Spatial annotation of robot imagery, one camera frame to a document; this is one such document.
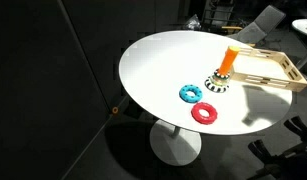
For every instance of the white table pedestal base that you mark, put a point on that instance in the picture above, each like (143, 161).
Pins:
(174, 143)

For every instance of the small white round table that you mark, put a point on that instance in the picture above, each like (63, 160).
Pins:
(303, 26)

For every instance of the grey folding chair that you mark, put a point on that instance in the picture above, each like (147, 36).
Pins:
(259, 28)

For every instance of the orange peg stacker base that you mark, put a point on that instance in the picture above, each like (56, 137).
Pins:
(228, 60)

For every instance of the wooden slatted tray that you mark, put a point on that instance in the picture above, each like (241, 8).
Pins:
(276, 80)

